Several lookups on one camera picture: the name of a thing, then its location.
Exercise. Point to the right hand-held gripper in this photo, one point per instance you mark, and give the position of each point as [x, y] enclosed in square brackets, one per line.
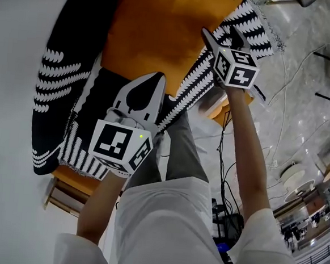
[238, 71]

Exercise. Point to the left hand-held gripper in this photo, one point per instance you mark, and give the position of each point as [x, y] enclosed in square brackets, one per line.
[110, 144]

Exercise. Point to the large orange pillow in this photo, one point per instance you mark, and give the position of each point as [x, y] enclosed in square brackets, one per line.
[161, 37]

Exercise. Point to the orange flower cushion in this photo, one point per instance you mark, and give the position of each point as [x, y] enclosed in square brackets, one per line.
[220, 113]

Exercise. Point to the person's right forearm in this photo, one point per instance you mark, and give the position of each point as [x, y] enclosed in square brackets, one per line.
[247, 163]

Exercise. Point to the person's left forearm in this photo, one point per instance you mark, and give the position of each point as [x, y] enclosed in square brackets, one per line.
[99, 209]

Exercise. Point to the person's grey trousers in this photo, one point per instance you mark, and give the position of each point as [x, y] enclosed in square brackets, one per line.
[180, 152]

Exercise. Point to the black white patterned blanket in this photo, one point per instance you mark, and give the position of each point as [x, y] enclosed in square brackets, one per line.
[56, 105]

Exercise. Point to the brown chair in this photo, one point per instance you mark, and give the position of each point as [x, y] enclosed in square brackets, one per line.
[306, 0]

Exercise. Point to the wooden side table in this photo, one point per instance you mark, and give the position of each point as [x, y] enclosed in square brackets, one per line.
[63, 197]

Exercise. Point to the person's white shirt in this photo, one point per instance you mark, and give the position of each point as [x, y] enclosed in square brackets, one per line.
[168, 228]

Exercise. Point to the white round fan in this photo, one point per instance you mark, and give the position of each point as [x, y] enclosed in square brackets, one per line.
[295, 176]

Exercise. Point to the black device with blue screen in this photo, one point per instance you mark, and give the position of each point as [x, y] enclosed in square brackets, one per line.
[222, 247]

